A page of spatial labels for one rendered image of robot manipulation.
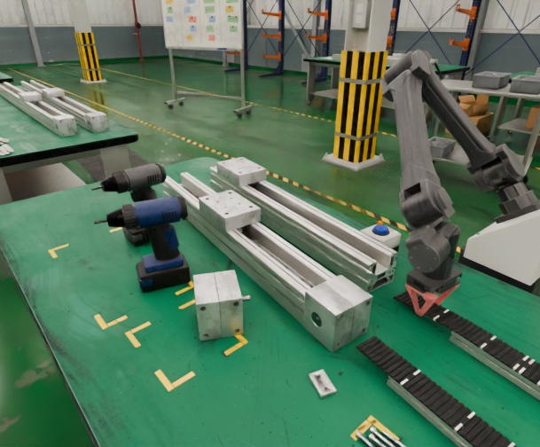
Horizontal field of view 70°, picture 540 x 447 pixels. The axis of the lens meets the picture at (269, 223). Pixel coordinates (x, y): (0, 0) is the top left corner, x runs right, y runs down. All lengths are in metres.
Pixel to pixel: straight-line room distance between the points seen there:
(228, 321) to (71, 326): 0.34
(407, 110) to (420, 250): 0.34
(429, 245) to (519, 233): 0.41
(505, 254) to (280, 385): 0.68
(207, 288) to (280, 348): 0.19
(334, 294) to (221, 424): 0.31
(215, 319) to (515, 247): 0.75
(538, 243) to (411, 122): 0.43
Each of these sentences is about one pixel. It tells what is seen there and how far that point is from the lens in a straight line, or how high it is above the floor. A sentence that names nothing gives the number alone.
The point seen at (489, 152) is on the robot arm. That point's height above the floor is 1.05.
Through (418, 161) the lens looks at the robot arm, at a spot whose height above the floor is 1.10.
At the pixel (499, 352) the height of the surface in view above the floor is 0.81.
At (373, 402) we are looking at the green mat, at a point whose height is 0.78.
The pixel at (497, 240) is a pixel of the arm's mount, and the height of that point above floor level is 0.86.
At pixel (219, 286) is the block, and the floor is 0.87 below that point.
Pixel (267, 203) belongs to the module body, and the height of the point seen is 0.86.
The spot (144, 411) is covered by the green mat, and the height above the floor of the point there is 0.78.
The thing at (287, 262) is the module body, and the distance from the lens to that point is 0.95.
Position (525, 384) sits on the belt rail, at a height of 0.79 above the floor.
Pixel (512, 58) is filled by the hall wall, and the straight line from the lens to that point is 8.62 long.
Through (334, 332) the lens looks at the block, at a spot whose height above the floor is 0.83.
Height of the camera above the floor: 1.36
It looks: 28 degrees down
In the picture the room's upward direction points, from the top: straight up
